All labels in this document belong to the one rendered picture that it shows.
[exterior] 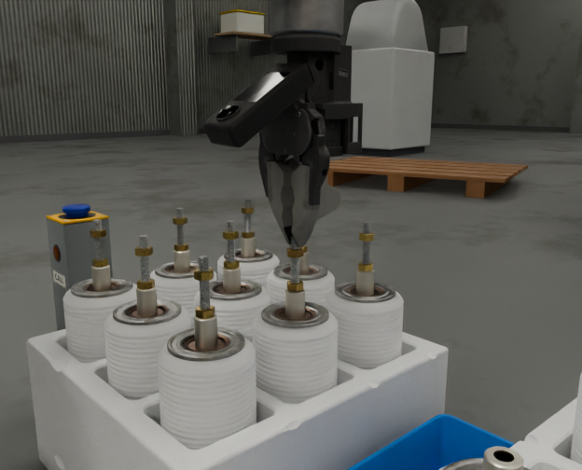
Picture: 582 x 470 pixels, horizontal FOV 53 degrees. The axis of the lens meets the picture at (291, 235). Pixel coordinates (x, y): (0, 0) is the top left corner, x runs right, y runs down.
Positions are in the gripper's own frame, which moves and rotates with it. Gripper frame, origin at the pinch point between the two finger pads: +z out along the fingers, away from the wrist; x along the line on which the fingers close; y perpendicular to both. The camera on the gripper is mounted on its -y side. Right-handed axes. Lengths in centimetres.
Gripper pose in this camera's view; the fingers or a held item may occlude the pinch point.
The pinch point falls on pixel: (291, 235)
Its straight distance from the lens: 62.0
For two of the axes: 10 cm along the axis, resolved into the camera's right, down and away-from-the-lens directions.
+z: 0.0, 9.7, 2.3
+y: 7.3, -1.5, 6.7
